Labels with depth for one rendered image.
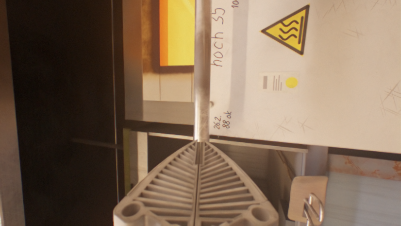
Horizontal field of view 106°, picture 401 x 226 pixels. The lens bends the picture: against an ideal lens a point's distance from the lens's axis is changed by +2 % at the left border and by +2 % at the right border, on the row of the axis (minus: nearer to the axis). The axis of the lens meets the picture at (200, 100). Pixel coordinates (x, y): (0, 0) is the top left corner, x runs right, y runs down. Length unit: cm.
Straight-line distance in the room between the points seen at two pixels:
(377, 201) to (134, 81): 85
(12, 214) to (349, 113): 72
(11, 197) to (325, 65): 70
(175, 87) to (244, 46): 26
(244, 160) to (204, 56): 102
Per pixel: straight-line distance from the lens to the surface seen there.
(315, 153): 54
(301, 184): 52
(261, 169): 122
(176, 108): 53
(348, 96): 39
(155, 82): 55
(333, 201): 70
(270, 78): 34
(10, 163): 53
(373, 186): 71
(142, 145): 61
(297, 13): 38
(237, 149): 116
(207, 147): 17
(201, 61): 24
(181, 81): 50
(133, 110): 62
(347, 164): 59
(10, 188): 55
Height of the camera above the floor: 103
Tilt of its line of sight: 16 degrees up
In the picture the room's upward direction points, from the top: 88 degrees counter-clockwise
